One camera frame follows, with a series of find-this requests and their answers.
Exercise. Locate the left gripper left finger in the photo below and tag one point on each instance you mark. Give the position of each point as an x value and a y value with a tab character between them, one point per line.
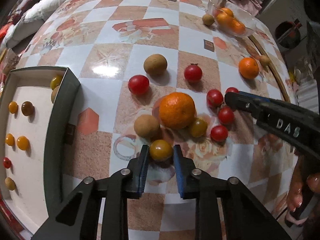
127	183

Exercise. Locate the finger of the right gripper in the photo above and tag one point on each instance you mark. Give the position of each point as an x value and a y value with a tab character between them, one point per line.
255	98
258	109

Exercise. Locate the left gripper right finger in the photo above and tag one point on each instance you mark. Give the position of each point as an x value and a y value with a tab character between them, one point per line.
193	183

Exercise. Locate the small orange cherry tomato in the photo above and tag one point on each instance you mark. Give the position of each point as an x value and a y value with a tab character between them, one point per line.
23	143
10	140
13	107

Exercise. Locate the curved wooden stick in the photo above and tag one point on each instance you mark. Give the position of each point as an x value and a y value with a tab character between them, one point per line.
272	69

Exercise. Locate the orange mandarin on table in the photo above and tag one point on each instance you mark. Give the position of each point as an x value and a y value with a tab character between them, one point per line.
248	68

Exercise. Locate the brown longan by stick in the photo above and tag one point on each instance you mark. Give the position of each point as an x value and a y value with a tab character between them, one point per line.
264	60

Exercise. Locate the dark yellow cherry tomato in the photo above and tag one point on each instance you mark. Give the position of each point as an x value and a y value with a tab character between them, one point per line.
198	128

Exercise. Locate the brown longan beside mandarin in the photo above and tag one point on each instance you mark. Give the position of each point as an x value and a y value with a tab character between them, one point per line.
146	126

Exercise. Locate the large orange mandarin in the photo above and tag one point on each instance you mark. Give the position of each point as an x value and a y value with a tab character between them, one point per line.
177	110

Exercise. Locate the glass fruit bowl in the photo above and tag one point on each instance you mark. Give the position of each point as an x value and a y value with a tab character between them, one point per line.
243	16

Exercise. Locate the mandarins in bowl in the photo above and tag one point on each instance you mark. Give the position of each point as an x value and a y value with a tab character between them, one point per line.
226	20

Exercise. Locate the brown longan by bowl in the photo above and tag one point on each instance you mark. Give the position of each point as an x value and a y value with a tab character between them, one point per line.
208	20

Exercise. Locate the shallow grey cardboard box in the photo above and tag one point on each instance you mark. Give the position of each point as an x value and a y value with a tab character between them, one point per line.
37	171

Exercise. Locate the red cherry tomato in box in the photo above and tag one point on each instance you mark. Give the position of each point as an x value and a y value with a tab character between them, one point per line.
7	163

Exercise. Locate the dark brown cherry tomato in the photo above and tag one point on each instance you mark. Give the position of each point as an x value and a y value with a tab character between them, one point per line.
27	108

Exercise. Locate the pile of snack packages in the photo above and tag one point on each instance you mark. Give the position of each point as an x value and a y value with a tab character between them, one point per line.
9	60

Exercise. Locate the grey sofa with blankets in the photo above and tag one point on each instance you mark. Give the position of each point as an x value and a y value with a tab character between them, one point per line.
25	19

